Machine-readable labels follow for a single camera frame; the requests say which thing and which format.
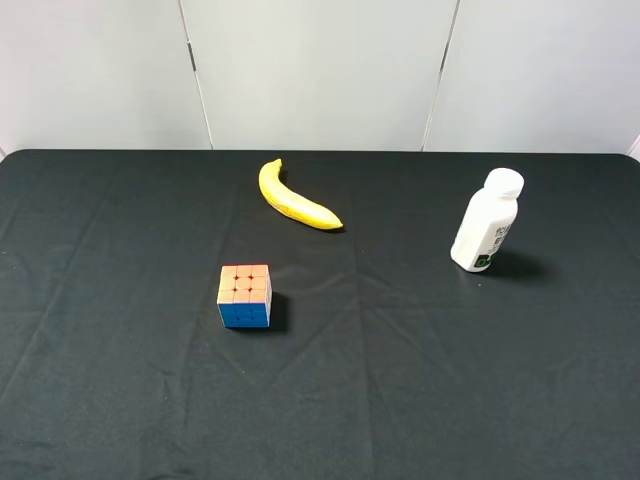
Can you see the multicoloured puzzle cube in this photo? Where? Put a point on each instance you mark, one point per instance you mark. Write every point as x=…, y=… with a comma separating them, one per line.
x=244, y=296

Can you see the white plastic drink bottle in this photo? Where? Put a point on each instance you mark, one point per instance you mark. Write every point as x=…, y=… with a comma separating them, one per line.
x=488, y=218

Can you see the yellow banana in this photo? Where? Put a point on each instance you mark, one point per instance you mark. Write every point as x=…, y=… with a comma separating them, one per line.
x=291, y=204

